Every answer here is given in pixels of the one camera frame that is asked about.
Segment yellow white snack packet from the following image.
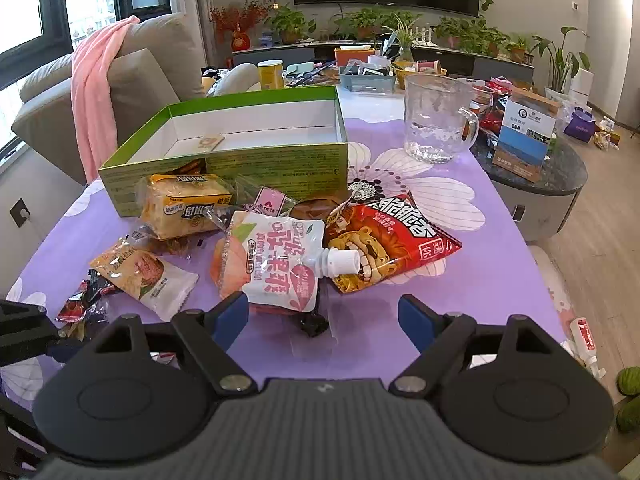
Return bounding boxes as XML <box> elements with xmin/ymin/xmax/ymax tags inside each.
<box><xmin>90</xmin><ymin>242</ymin><xmax>199</xmax><ymax>322</ymax></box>

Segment grey blue plastic tray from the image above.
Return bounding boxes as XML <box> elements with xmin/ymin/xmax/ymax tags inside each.
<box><xmin>339</xmin><ymin>65</ymin><xmax>398</xmax><ymax>92</ymax></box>

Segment beige sofa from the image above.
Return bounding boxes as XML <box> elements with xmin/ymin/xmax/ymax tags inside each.
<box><xmin>11</xmin><ymin>12</ymin><xmax>261</xmax><ymax>186</ymax></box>

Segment purple floral tablecloth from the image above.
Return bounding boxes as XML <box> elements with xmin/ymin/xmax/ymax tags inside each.
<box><xmin>0</xmin><ymin>116</ymin><xmax>576</xmax><ymax>401</ymax></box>

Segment white blue paper box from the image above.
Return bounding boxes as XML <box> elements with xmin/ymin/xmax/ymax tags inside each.
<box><xmin>492</xmin><ymin>87</ymin><xmax>562</xmax><ymax>183</ymax></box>

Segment yellow cracker packet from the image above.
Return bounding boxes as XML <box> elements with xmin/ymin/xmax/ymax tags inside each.
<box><xmin>137</xmin><ymin>174</ymin><xmax>236</xmax><ymax>240</ymax></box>

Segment purple bag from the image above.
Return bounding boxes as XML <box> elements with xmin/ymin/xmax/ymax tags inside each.
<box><xmin>564</xmin><ymin>107</ymin><xmax>597</xmax><ymax>141</ymax></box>

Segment clear small packet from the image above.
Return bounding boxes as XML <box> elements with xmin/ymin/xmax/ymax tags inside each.
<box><xmin>234</xmin><ymin>175</ymin><xmax>266</xmax><ymax>208</ymax></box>

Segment pink blanket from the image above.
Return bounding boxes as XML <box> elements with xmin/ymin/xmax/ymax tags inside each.
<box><xmin>71</xmin><ymin>16</ymin><xmax>142</xmax><ymax>183</ymax></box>

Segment green potted plant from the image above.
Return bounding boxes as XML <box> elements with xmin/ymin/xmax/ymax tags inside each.
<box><xmin>270</xmin><ymin>6</ymin><xmax>317</xmax><ymax>45</ymax></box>
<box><xmin>334</xmin><ymin>7</ymin><xmax>386</xmax><ymax>41</ymax></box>
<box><xmin>434</xmin><ymin>17</ymin><xmax>511</xmax><ymax>56</ymax></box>

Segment round dark coffee table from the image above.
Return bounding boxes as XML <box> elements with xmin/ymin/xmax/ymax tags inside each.
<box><xmin>470</xmin><ymin>130</ymin><xmax>588</xmax><ymax>241</ymax></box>

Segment white pink jelly pouch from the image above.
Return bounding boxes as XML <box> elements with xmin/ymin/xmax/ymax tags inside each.
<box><xmin>210</xmin><ymin>210</ymin><xmax>362</xmax><ymax>317</ymax></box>

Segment orange box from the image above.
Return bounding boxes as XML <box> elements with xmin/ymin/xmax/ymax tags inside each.
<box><xmin>334</xmin><ymin>46</ymin><xmax>377</xmax><ymax>67</ymax></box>

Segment clear wrapped brown snack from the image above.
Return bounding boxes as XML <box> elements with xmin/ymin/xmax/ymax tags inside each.
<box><xmin>127</xmin><ymin>227</ymin><xmax>195</xmax><ymax>257</ymax></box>

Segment green slippers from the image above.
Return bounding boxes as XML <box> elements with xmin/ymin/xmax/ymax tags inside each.
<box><xmin>615</xmin><ymin>366</ymin><xmax>640</xmax><ymax>433</ymax></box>

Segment grey television console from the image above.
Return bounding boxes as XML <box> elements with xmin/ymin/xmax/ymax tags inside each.
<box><xmin>232</xmin><ymin>40</ymin><xmax>536</xmax><ymax>83</ymax></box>

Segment red flower arrangement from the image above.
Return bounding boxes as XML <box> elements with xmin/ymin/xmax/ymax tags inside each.
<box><xmin>210</xmin><ymin>2</ymin><xmax>278</xmax><ymax>53</ymax></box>

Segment clear glass mug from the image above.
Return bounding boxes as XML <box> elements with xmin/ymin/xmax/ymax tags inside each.
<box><xmin>403</xmin><ymin>74</ymin><xmax>480</xmax><ymax>165</ymax></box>

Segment white spray bottle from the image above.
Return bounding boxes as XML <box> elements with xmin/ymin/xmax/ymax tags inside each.
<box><xmin>570</xmin><ymin>316</ymin><xmax>607</xmax><ymax>378</ymax></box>

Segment spider plant in vase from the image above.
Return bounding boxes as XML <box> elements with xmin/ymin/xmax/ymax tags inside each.
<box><xmin>382</xmin><ymin>15</ymin><xmax>426</xmax><ymax>63</ymax></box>

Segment small pink packet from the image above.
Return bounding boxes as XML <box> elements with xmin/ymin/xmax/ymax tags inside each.
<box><xmin>245</xmin><ymin>186</ymin><xmax>286</xmax><ymax>216</ymax></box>

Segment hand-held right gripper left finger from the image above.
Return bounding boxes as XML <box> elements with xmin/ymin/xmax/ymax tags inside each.
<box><xmin>89</xmin><ymin>291</ymin><xmax>256</xmax><ymax>397</ymax></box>

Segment red black small packet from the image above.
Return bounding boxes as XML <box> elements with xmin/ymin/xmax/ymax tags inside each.
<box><xmin>55</xmin><ymin>270</ymin><xmax>109</xmax><ymax>324</ymax></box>

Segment yellow can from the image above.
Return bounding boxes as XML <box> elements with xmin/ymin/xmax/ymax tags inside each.
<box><xmin>257</xmin><ymin>60</ymin><xmax>286</xmax><ymax>91</ymax></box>

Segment green cardboard box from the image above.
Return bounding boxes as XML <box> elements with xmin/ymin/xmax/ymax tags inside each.
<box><xmin>97</xmin><ymin>85</ymin><xmax>349</xmax><ymax>217</ymax></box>

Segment large leafed floor plant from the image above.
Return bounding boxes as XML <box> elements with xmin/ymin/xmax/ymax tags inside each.
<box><xmin>531</xmin><ymin>26</ymin><xmax>591</xmax><ymax>93</ymax></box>

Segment red noodle snack packet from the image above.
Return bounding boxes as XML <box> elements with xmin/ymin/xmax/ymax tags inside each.
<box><xmin>322</xmin><ymin>192</ymin><xmax>462</xmax><ymax>295</ymax></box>

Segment yellow basket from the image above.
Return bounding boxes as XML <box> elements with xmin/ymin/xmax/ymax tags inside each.
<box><xmin>392</xmin><ymin>60</ymin><xmax>426</xmax><ymax>90</ymax></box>

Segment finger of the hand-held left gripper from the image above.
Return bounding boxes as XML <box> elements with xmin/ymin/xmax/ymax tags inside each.
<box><xmin>46</xmin><ymin>337</ymin><xmax>84</xmax><ymax>362</ymax></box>

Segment white appliance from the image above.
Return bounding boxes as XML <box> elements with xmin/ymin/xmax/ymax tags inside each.
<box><xmin>570</xmin><ymin>69</ymin><xmax>595</xmax><ymax>111</ymax></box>

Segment small potted plant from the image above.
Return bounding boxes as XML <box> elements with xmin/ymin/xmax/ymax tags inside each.
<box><xmin>507</xmin><ymin>35</ymin><xmax>532</xmax><ymax>63</ymax></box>

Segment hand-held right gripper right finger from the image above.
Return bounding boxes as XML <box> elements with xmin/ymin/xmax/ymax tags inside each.
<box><xmin>389</xmin><ymin>293</ymin><xmax>555</xmax><ymax>397</ymax></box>

